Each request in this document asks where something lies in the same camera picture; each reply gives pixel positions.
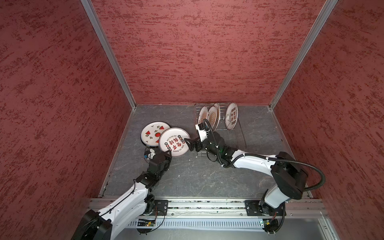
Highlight aluminium corner post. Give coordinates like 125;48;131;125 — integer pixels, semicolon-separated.
269;0;338;111
81;0;137;110

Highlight watermelon plate blue rim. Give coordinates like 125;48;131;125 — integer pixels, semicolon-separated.
141;122;170;147

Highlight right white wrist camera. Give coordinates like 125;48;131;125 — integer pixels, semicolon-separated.
195;123;210;142

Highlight white perforated cable tray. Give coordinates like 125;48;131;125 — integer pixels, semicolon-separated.
126;218;265;231

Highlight steel wire dish rack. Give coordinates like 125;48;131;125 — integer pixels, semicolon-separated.
194;102;247;156

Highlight white plate red black characters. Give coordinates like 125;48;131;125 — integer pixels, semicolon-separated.
159;128;190;158

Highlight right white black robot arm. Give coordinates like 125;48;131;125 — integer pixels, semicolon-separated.
185;133;308;216

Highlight left small circuit board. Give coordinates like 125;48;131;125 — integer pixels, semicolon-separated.
137;219;157;228

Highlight right aluminium corner post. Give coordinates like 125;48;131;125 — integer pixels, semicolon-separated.
269;0;338;111

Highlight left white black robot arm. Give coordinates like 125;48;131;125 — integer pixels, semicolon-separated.
71;150;172;240

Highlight orange sunburst white plate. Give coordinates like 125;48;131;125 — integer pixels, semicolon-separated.
198;106;208;124

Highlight dark rim striped plate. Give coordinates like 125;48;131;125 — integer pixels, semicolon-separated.
141;131;161;147

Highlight patterned white plate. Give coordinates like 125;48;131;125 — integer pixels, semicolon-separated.
225;102;239;131

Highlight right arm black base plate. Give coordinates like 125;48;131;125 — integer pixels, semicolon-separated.
245;200;286;217

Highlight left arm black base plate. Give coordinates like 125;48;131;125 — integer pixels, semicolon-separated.
146;200;169;216

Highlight left aluminium corner post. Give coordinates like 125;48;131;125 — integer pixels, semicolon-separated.
81;0;137;110

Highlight right small circuit board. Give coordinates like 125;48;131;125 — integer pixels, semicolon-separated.
263;219;280;234

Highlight small circuit board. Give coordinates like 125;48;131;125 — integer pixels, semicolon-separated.
263;219;280;234
137;219;157;228

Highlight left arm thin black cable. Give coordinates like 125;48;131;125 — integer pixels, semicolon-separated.
74;146;152;238

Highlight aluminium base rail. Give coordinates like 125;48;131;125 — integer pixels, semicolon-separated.
86;197;329;218

